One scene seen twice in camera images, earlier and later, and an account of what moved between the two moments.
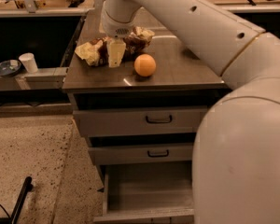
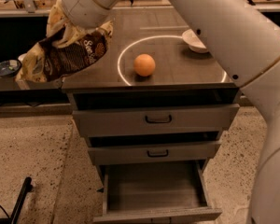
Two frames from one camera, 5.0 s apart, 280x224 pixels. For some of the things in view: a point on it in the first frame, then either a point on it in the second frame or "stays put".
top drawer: x=177 y=121 stays put
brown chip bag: x=95 y=51 → x=66 y=49
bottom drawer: x=147 y=192 stays put
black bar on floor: x=27 y=188 stays put
